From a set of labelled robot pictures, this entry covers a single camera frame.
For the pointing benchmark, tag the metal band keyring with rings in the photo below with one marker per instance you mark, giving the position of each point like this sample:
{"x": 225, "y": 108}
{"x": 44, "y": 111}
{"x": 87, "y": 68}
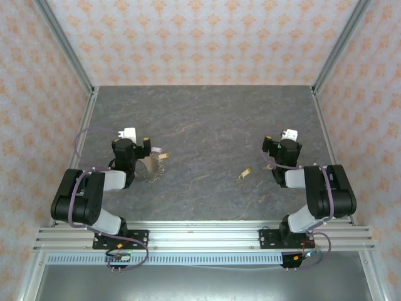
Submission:
{"x": 147, "y": 169}

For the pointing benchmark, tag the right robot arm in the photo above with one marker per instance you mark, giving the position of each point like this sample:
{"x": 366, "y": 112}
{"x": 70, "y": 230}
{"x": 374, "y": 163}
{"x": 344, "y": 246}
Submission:
{"x": 326, "y": 194}

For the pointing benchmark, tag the aluminium lower frame rail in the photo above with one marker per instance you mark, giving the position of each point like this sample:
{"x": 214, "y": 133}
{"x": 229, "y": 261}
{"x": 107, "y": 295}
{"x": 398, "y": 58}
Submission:
{"x": 377, "y": 296}
{"x": 28, "y": 296}

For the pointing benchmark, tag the small controller board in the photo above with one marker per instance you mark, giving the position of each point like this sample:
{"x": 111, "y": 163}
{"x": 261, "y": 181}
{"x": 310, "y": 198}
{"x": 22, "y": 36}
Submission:
{"x": 120, "y": 258}
{"x": 305, "y": 255}

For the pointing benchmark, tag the lilac key tag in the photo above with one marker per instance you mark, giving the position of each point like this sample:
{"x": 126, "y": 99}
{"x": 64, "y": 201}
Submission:
{"x": 155, "y": 150}

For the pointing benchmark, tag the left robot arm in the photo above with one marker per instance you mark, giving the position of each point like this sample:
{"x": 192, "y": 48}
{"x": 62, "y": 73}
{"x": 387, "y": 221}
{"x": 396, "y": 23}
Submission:
{"x": 78, "y": 203}

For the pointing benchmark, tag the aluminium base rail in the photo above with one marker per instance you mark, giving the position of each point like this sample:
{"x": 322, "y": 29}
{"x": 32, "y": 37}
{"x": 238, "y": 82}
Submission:
{"x": 203, "y": 235}

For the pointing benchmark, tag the key with black tag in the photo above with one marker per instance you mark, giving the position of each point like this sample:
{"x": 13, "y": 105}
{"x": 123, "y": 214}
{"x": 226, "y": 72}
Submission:
{"x": 268, "y": 167}

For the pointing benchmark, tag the aluminium frame post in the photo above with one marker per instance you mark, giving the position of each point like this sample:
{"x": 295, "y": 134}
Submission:
{"x": 340, "y": 44}
{"x": 65, "y": 44}

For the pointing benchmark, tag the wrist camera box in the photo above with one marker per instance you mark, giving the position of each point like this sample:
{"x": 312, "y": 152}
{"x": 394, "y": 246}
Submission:
{"x": 129, "y": 133}
{"x": 289, "y": 135}

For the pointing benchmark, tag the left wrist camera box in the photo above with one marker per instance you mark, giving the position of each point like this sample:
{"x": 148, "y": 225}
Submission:
{"x": 129, "y": 133}

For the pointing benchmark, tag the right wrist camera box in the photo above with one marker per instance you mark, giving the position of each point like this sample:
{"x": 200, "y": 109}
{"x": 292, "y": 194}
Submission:
{"x": 289, "y": 135}

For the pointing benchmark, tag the grey metal shelf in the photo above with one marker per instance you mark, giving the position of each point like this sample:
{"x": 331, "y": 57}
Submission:
{"x": 203, "y": 285}

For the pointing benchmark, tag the aluminium table edge rail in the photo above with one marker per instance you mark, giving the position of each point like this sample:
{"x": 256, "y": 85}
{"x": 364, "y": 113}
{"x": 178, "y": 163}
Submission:
{"x": 86, "y": 122}
{"x": 326, "y": 135}

